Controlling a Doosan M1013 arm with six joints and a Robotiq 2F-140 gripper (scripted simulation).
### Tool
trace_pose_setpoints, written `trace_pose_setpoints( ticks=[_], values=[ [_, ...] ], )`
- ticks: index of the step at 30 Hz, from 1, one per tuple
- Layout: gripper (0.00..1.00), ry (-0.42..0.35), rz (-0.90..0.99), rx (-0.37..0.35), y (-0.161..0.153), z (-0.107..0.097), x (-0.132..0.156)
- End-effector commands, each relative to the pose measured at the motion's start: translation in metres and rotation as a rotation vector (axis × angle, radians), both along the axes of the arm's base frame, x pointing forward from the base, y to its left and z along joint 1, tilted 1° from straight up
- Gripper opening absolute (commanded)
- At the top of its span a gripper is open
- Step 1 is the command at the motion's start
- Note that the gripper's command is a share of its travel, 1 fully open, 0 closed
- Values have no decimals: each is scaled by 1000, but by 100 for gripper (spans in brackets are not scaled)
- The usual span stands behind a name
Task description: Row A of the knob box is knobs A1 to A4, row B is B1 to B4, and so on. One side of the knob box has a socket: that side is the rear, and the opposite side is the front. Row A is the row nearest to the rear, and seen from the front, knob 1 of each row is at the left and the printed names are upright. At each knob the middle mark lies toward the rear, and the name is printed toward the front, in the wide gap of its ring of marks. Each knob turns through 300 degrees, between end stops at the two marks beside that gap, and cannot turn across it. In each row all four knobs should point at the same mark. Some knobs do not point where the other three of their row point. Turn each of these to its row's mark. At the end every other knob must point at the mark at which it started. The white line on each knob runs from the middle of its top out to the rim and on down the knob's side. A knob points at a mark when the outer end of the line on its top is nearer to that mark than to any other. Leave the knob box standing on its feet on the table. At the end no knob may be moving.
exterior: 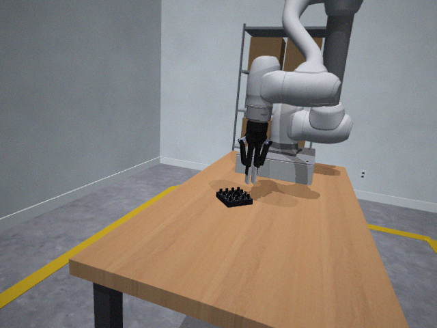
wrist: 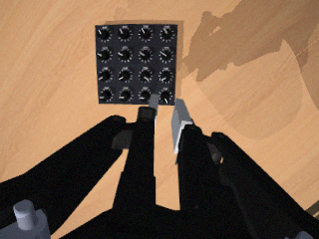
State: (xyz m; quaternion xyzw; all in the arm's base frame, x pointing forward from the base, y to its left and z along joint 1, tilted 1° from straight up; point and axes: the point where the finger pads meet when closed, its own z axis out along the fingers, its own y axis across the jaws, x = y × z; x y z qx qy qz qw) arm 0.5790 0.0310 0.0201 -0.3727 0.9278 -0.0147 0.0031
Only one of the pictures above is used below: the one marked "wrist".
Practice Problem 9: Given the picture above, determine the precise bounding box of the black knob box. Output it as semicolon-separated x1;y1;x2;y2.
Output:
95;24;177;106

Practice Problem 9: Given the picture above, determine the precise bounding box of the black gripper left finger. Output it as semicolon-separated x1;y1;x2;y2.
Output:
0;94;159;239

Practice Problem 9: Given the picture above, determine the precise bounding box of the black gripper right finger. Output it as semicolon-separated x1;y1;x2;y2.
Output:
170;98;319;239

